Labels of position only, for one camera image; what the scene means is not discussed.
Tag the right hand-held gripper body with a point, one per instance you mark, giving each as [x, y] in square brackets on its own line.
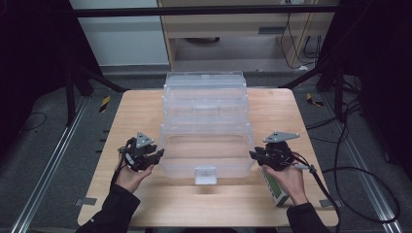
[280, 157]

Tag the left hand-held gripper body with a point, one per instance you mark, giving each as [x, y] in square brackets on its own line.
[137, 158]

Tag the green white medicine box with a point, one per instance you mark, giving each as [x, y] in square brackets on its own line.
[275, 189]

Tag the clear plastic storage box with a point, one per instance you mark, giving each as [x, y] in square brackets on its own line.
[207, 106]

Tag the person's left hand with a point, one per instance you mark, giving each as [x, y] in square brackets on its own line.
[129, 179]

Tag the person's right hand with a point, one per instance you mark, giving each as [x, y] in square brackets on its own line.
[293, 183]

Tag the yellow black tape piece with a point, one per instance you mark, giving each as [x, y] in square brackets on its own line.
[104, 104]
[314, 101]

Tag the black metal stand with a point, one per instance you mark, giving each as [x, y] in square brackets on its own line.
[69, 97]
[307, 77]

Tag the white plug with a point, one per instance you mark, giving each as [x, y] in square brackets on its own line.
[303, 68]

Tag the white cabinet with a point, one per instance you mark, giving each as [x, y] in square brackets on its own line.
[123, 42]

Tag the wooden cabinet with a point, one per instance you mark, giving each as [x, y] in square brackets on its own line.
[226, 29]

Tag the black curtain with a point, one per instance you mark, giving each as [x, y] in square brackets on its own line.
[382, 64]
[32, 48]

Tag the black horizontal metal bar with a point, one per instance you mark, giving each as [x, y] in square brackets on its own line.
[194, 10]

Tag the grey metal bracket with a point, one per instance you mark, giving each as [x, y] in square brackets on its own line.
[85, 201]
[330, 203]

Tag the metal floor rail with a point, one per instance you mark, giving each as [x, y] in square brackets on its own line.
[362, 168]
[48, 168]

